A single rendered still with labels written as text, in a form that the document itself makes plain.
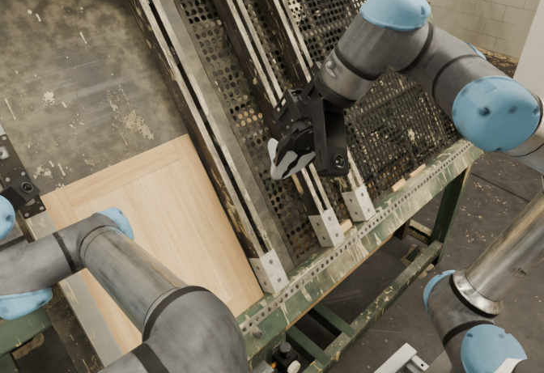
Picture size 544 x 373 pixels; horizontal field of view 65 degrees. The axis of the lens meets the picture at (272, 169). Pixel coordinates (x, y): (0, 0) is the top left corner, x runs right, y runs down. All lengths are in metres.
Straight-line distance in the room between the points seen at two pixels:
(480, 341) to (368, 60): 0.60
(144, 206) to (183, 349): 0.86
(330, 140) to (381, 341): 1.91
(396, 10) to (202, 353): 0.43
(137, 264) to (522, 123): 0.48
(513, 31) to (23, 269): 6.10
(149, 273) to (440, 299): 0.67
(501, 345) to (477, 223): 2.35
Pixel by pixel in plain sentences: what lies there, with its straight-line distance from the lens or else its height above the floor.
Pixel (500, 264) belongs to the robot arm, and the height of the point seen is 1.38.
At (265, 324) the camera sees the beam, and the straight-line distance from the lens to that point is 1.40.
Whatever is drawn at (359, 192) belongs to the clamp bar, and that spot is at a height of 1.01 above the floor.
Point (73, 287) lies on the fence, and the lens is 1.18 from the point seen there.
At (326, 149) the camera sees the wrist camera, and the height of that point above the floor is 1.68.
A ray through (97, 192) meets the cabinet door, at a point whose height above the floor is 1.31.
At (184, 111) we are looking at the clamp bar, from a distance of 1.31.
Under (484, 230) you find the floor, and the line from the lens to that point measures 3.25.
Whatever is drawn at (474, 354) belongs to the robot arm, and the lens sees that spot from 0.95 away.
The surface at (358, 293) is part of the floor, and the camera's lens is 2.61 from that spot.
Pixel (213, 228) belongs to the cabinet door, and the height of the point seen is 1.11.
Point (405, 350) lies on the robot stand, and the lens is 1.24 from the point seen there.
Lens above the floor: 2.01
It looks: 35 degrees down
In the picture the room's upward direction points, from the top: straight up
